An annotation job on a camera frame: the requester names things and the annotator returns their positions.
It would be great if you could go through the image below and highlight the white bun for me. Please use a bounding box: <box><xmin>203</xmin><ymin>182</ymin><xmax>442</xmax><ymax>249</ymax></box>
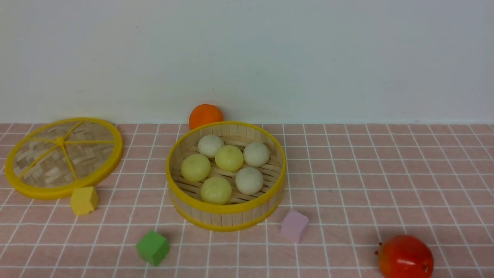
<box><xmin>235</xmin><ymin>167</ymin><xmax>264</xmax><ymax>195</ymax></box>
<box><xmin>243</xmin><ymin>141</ymin><xmax>270</xmax><ymax>167</ymax></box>
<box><xmin>198</xmin><ymin>134</ymin><xmax>225</xmax><ymax>159</ymax></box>

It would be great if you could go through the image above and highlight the red pomegranate fruit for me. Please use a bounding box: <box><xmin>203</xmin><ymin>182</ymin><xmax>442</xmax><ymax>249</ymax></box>
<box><xmin>374</xmin><ymin>234</ymin><xmax>435</xmax><ymax>278</ymax></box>

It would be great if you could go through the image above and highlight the yellow foam cube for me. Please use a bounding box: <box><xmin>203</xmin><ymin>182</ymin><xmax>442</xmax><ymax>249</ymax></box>
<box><xmin>70</xmin><ymin>186</ymin><xmax>99</xmax><ymax>216</ymax></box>

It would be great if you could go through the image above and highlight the yellow bamboo steamer tray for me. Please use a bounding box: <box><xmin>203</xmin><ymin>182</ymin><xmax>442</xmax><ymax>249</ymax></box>
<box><xmin>165</xmin><ymin>121</ymin><xmax>287</xmax><ymax>232</ymax></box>

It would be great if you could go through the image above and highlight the pink checkered tablecloth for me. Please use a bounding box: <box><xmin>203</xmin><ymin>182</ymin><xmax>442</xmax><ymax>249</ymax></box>
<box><xmin>0</xmin><ymin>124</ymin><xmax>494</xmax><ymax>278</ymax></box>

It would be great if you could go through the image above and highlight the orange fruit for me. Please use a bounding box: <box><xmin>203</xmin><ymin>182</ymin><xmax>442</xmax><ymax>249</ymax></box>
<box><xmin>188</xmin><ymin>103</ymin><xmax>224</xmax><ymax>130</ymax></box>

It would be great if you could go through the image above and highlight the green foam cube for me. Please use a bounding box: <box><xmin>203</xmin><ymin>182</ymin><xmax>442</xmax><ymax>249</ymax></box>
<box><xmin>136</xmin><ymin>230</ymin><xmax>171</xmax><ymax>267</ymax></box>

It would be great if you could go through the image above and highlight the yellow bun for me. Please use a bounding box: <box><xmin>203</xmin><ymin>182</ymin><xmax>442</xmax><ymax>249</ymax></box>
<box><xmin>181</xmin><ymin>154</ymin><xmax>211</xmax><ymax>182</ymax></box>
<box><xmin>215</xmin><ymin>145</ymin><xmax>244</xmax><ymax>172</ymax></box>
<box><xmin>200</xmin><ymin>176</ymin><xmax>232</xmax><ymax>205</ymax></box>

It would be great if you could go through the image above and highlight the yellow bamboo steamer lid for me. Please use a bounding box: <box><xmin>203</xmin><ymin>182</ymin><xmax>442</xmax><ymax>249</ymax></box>
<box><xmin>5</xmin><ymin>117</ymin><xmax>124</xmax><ymax>200</ymax></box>

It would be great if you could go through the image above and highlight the pink foam cube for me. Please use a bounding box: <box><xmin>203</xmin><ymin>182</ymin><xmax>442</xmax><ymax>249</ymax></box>
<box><xmin>280</xmin><ymin>209</ymin><xmax>309</xmax><ymax>244</ymax></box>

